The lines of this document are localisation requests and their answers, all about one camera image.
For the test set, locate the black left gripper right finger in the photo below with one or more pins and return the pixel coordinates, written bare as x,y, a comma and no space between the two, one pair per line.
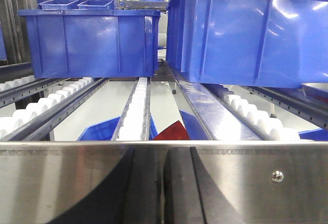
191,195

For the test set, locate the small silver tray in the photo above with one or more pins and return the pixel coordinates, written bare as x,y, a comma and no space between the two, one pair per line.
316,91

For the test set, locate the white roller track centre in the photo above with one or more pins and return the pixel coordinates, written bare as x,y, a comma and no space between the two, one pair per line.
134,111

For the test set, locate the blue plastic bin left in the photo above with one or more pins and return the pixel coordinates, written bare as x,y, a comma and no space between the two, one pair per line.
92,43

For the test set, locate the blue plastic bin right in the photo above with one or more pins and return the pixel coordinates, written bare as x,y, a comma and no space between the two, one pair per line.
264,43

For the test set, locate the stainless steel shelf front rail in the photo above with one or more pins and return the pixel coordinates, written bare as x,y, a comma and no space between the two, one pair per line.
265,182

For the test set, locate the white roller track left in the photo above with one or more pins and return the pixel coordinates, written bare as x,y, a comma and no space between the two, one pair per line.
22,116

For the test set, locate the white roller track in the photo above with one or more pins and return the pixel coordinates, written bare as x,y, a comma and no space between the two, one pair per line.
134,111
272,127
22,116

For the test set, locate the blue plastic bin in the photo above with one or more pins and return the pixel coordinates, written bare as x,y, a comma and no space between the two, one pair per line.
92,43
264,43

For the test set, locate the blue bin below shelf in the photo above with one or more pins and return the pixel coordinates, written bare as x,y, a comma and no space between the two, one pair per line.
106,129

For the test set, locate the red packet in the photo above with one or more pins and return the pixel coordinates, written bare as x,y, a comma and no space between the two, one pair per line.
175,131

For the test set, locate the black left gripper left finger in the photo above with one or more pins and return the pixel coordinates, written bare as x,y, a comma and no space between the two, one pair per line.
129,194

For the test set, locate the white roller track right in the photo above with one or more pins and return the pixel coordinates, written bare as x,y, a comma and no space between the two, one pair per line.
272,127

